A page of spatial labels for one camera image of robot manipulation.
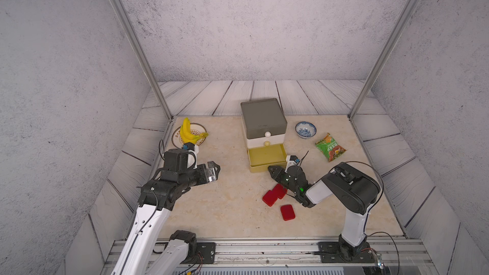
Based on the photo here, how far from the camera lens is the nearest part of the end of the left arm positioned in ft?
2.06

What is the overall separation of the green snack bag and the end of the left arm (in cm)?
63

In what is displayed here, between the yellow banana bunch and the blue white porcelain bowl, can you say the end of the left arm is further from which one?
the blue white porcelain bowl
